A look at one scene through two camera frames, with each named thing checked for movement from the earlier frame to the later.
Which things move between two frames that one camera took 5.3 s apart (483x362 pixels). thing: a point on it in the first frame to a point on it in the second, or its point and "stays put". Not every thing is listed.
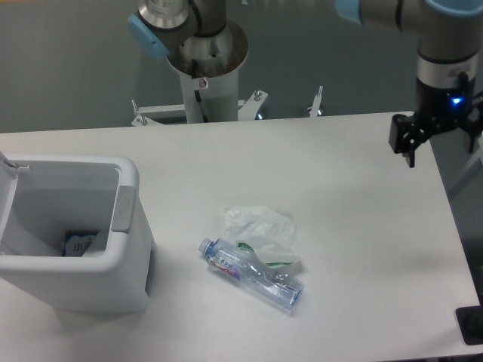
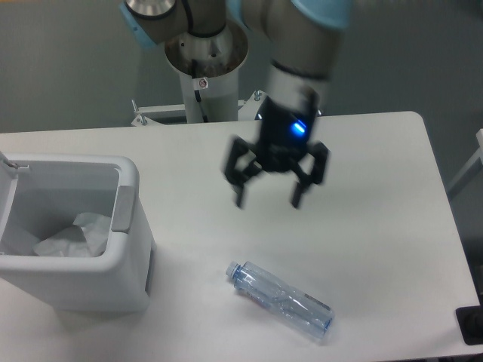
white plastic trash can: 72,231 stays put
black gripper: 444,108 to 282,136
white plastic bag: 271,234 to 87,237
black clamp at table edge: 470,321 stays put
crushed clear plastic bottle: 281,290 to 304,309
